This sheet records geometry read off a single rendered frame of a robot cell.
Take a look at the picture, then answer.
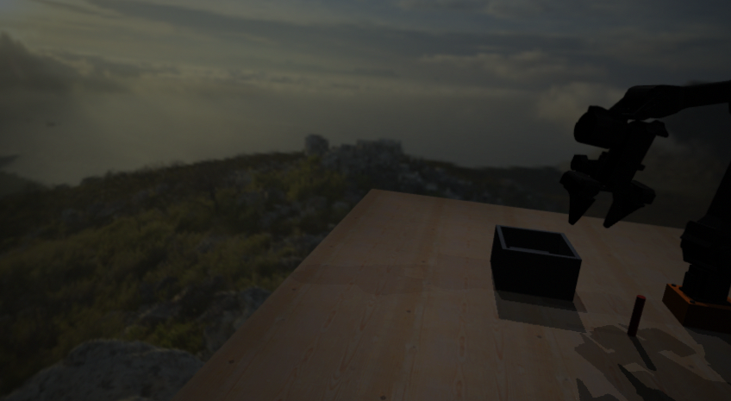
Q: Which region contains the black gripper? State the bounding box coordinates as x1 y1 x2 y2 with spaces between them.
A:
560 149 656 228

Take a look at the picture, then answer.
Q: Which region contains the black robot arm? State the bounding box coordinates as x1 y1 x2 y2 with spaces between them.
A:
571 80 731 306

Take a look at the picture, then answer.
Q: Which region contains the red peg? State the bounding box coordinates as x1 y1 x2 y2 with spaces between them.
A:
627 295 646 336

